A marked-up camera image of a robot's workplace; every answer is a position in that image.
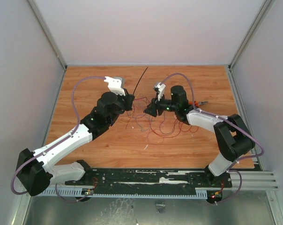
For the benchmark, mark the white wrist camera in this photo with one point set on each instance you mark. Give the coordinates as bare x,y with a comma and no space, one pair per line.
115,85
159,89

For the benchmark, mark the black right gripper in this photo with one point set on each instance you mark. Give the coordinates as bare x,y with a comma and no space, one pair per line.
157,106

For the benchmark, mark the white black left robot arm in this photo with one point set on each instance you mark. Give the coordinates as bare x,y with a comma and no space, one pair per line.
37,170

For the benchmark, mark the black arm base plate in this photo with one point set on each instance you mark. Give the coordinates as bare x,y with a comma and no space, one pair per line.
150,181

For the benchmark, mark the grey slotted cable duct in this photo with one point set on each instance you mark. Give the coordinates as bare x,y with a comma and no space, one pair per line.
82,192

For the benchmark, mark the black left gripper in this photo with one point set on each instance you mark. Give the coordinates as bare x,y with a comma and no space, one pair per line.
128,99

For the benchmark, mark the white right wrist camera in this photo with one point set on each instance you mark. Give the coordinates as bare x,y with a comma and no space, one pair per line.
159,89

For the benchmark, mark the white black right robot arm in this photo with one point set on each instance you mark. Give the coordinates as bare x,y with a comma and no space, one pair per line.
231,133

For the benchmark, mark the black zip tie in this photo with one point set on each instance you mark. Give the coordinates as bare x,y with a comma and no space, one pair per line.
139,80

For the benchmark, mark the orange black needle-nose pliers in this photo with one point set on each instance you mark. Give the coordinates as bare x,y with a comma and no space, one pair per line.
196,104

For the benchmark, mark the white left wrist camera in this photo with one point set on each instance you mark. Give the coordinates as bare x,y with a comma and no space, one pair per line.
115,85

